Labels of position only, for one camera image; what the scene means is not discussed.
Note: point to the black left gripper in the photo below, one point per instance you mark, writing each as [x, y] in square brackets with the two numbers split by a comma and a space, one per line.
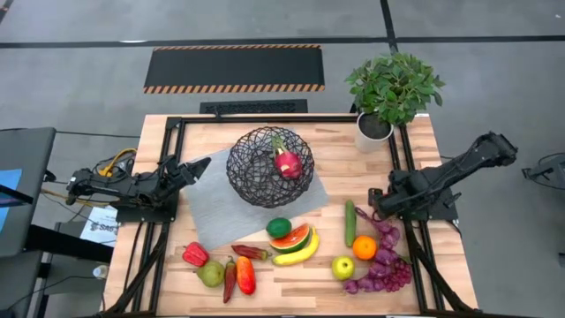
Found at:
[180, 174]

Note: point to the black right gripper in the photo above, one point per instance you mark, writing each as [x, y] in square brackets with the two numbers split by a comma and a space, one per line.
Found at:
[389, 205]

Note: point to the green cucumber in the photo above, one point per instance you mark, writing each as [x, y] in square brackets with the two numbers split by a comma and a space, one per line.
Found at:
[350, 223]

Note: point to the orange fruit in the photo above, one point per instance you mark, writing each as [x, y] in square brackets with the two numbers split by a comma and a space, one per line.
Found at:
[364, 247]

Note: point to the green apple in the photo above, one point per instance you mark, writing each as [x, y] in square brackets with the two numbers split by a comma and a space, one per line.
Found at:
[343, 267]

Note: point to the red bell pepper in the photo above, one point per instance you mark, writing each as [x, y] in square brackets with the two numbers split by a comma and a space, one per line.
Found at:
[195, 255]

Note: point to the watermelon slice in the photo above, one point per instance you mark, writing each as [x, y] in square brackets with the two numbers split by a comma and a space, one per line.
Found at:
[291, 240]

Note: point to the yellow banana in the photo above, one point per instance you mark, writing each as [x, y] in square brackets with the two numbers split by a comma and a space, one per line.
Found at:
[300, 256]

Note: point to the dark red chili pepper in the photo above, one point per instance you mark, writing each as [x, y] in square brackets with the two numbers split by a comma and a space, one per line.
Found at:
[249, 252]

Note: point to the green lime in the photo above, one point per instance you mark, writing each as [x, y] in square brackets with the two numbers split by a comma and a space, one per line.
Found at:
[278, 228]

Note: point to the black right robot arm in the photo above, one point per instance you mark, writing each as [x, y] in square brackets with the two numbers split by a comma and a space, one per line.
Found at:
[463, 163]

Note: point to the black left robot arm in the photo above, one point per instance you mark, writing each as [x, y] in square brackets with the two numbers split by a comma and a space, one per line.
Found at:
[110, 183]

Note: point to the grey woven placemat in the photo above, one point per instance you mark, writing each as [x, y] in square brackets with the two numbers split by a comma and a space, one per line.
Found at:
[212, 212]

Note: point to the white plant pot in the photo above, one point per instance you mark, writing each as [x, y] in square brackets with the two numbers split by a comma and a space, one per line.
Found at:
[374, 127]

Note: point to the black floor grille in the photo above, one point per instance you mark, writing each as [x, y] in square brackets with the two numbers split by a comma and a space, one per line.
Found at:
[253, 107]

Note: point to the pink dragon fruit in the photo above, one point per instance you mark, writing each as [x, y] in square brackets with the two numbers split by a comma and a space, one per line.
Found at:
[289, 165]

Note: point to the green pear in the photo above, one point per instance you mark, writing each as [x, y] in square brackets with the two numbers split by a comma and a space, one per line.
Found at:
[212, 274]

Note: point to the black hazard-striped floor mat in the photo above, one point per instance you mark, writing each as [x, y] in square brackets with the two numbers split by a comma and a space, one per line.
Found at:
[234, 68]

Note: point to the green leafy plant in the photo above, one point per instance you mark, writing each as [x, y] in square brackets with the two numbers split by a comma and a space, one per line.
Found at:
[393, 88]

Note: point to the long red chili pepper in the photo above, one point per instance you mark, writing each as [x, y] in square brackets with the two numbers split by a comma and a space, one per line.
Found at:
[229, 278]

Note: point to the white printed paper sheet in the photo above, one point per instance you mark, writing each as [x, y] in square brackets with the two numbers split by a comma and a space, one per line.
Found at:
[99, 225]

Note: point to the clear plastic bottle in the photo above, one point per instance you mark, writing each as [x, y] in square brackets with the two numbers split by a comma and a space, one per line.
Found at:
[100, 271]

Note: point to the black desk beam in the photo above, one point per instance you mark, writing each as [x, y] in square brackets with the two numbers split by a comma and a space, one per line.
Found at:
[66, 243]

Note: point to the grey side desk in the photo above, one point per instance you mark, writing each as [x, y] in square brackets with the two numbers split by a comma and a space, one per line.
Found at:
[26, 150]

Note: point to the blue screen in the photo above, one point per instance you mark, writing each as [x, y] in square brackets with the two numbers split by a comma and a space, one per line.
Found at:
[9, 179]

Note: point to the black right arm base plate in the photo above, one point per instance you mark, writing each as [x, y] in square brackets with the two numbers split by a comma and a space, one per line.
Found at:
[446, 212]

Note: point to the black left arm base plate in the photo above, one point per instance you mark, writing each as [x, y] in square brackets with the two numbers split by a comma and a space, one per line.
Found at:
[132, 216]

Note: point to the black aluminium table frame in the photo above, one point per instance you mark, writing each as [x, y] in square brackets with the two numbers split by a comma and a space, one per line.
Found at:
[265, 119]

